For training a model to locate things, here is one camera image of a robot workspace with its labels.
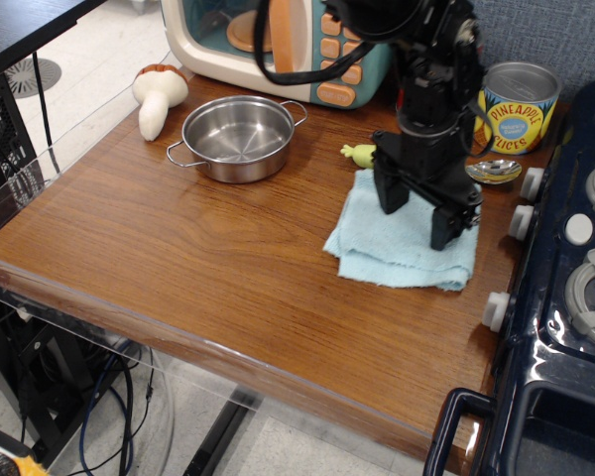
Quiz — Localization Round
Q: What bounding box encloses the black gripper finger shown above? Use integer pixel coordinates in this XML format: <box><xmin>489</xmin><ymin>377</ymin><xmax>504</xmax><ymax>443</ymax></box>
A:
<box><xmin>374</xmin><ymin>167</ymin><xmax>410</xmax><ymax>214</ymax></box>
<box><xmin>430</xmin><ymin>202</ymin><xmax>480</xmax><ymax>250</ymax></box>

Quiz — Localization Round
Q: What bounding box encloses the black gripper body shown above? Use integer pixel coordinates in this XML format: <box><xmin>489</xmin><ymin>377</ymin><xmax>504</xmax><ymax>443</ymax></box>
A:
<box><xmin>372</xmin><ymin>118</ymin><xmax>482</xmax><ymax>217</ymax></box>

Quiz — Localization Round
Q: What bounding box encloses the light blue towel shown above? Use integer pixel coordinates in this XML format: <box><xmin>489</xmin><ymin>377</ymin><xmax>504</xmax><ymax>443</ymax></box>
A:
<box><xmin>323</xmin><ymin>170</ymin><xmax>478</xmax><ymax>292</ymax></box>

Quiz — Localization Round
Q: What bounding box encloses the silver metal pot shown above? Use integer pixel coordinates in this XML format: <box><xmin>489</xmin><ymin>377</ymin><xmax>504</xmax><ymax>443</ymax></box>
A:
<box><xmin>167</xmin><ymin>95</ymin><xmax>308</xmax><ymax>184</ymax></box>

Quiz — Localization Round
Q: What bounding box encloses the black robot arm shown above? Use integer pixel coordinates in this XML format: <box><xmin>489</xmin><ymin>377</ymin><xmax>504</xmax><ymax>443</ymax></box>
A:
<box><xmin>326</xmin><ymin>1</ymin><xmax>485</xmax><ymax>251</ymax></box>

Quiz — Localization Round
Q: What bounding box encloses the white stove knob middle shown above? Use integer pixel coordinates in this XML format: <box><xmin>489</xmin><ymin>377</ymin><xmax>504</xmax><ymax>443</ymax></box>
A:
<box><xmin>509</xmin><ymin>205</ymin><xmax>535</xmax><ymax>241</ymax></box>

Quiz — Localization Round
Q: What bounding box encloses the white stove knob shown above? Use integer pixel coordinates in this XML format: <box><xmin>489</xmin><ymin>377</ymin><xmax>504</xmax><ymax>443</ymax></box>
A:
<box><xmin>509</xmin><ymin>205</ymin><xmax>535</xmax><ymax>241</ymax></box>
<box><xmin>520</xmin><ymin>167</ymin><xmax>544</xmax><ymax>202</ymax></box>
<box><xmin>482</xmin><ymin>292</ymin><xmax>511</xmax><ymax>332</ymax></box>

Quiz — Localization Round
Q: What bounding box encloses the white stove knob upper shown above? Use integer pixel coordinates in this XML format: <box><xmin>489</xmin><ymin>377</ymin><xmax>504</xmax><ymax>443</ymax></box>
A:
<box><xmin>520</xmin><ymin>167</ymin><xmax>544</xmax><ymax>202</ymax></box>

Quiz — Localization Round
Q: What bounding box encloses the white stove knob lower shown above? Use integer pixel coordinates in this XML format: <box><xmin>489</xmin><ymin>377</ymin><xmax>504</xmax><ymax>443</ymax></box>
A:
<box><xmin>482</xmin><ymin>292</ymin><xmax>511</xmax><ymax>332</ymax></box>

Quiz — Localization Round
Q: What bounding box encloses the pineapple slices can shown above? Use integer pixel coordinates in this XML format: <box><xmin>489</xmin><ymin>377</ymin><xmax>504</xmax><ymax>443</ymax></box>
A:
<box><xmin>473</xmin><ymin>61</ymin><xmax>562</xmax><ymax>156</ymax></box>

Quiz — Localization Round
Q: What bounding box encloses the dark blue toy stove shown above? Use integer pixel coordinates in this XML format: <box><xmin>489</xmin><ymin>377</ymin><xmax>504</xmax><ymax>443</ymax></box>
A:
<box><xmin>423</xmin><ymin>81</ymin><xmax>595</xmax><ymax>475</ymax></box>

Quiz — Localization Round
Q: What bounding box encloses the teal toy microwave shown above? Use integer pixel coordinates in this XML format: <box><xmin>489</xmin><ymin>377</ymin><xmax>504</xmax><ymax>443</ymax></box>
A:
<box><xmin>161</xmin><ymin>1</ymin><xmax>391</xmax><ymax>109</ymax></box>

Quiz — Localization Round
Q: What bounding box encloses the plush white mushroom toy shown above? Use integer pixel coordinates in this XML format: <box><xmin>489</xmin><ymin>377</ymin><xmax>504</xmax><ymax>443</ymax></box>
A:
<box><xmin>132</xmin><ymin>64</ymin><xmax>188</xmax><ymax>142</ymax></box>

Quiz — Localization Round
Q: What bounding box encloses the black desk at left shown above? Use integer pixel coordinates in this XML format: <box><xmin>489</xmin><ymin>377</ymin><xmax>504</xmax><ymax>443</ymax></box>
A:
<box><xmin>0</xmin><ymin>0</ymin><xmax>108</xmax><ymax>199</ymax></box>

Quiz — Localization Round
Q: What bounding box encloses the clear acrylic barrier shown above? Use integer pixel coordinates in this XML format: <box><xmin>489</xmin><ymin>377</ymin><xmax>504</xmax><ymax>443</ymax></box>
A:
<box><xmin>0</xmin><ymin>49</ymin><xmax>259</xmax><ymax>413</ymax></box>

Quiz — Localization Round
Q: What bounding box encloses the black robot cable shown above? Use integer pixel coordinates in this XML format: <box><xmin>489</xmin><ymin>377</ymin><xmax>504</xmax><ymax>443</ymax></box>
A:
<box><xmin>252</xmin><ymin>0</ymin><xmax>378</xmax><ymax>86</ymax></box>

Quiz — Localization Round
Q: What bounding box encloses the blue floor cable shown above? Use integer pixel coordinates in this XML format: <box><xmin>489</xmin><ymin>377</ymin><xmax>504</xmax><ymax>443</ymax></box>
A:
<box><xmin>78</xmin><ymin>346</ymin><xmax>155</xmax><ymax>476</ymax></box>

